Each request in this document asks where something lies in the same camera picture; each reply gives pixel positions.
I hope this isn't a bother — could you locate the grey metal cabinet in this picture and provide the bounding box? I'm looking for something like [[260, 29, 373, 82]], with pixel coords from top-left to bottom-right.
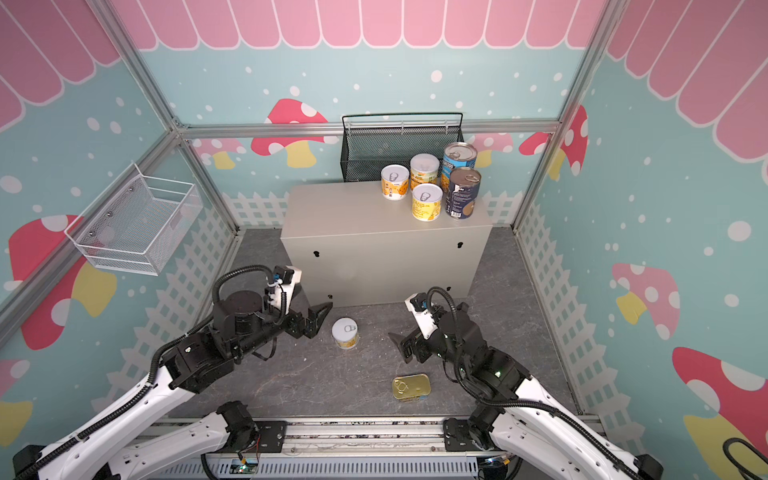
[[281, 182, 493, 307]]

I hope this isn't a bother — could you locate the yellow can white lid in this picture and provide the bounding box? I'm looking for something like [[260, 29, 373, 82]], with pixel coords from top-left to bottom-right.
[[381, 164, 410, 201], [411, 183, 443, 222], [332, 317, 359, 350], [410, 153, 441, 189]]

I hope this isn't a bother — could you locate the gold rectangular sardine tin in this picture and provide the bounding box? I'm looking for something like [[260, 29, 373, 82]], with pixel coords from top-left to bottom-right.
[[392, 373, 432, 402]]

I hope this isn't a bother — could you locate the black mesh wire basket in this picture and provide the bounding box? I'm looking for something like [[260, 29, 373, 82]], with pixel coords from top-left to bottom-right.
[[340, 112, 464, 182]]

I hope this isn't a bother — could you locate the blue Progresso soup can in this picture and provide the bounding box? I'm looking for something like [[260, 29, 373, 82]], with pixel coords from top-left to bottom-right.
[[441, 142, 478, 183]]

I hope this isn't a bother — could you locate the yellow can white lid front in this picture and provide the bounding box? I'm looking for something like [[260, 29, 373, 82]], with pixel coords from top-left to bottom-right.
[[411, 183, 443, 222]]

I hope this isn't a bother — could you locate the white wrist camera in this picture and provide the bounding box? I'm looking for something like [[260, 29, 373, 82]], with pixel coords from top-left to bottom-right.
[[266, 266, 302, 315], [405, 292, 437, 340]]

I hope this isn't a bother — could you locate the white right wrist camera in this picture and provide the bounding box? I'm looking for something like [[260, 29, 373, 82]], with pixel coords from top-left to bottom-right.
[[405, 292, 437, 340]]

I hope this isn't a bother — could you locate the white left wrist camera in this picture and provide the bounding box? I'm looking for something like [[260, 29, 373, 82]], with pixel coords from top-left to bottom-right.
[[266, 266, 302, 315]]

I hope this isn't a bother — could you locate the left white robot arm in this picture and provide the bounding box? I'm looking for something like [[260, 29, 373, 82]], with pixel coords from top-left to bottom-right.
[[13, 265, 333, 479]]

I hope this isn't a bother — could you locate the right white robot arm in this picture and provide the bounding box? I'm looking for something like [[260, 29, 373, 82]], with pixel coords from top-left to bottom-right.
[[390, 287, 664, 479]]

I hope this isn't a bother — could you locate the white mesh wire basket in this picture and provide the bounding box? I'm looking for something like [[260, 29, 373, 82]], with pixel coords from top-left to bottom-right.
[[64, 164, 203, 276]]

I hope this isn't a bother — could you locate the dark navy label can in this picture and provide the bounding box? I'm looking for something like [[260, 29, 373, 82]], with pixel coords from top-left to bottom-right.
[[446, 167, 482, 220]]

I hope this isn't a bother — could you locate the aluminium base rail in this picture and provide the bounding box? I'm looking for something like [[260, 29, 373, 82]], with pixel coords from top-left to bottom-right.
[[113, 415, 577, 480]]

